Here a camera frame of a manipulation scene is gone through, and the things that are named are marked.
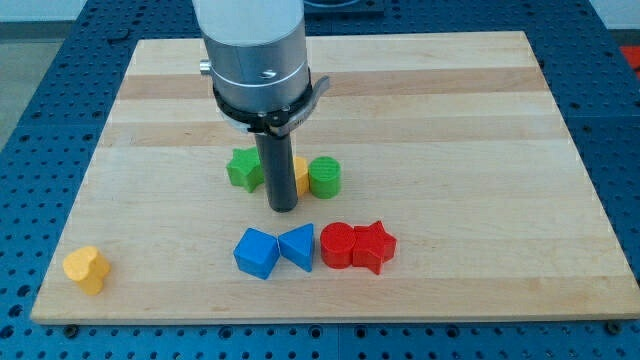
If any blue triangle block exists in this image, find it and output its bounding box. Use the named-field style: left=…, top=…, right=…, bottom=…
left=278, top=223, right=314, bottom=272

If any yellow heart block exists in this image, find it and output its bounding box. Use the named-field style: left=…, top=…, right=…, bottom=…
left=63, top=246, right=111, bottom=296

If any red cylinder block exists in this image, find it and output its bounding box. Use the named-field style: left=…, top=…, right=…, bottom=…
left=320, top=222, right=356, bottom=269

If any red object at right edge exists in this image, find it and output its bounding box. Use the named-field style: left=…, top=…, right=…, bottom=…
left=620, top=45, right=640, bottom=78

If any wooden board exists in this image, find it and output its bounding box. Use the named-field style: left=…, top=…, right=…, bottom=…
left=31, top=32, right=639, bottom=325

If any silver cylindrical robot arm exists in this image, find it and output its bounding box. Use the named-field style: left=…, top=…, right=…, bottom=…
left=193, top=0, right=310, bottom=113

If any green cylinder block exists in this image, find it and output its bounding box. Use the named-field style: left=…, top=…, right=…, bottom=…
left=309, top=156, right=341, bottom=199

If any green star block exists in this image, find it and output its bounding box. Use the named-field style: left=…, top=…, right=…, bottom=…
left=226, top=147, right=264, bottom=193

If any red star block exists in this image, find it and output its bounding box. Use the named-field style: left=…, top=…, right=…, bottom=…
left=351, top=220, right=397, bottom=275

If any black clamp ring with lever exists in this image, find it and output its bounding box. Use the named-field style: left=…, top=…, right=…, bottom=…
left=212, top=75, right=331, bottom=138

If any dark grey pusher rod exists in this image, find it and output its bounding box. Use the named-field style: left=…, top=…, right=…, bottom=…
left=255, top=135, right=298, bottom=213

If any yellow block behind rod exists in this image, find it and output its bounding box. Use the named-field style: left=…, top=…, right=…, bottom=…
left=294, top=156, right=310, bottom=197

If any blue cube block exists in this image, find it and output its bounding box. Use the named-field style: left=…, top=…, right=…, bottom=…
left=233, top=228, right=280, bottom=280

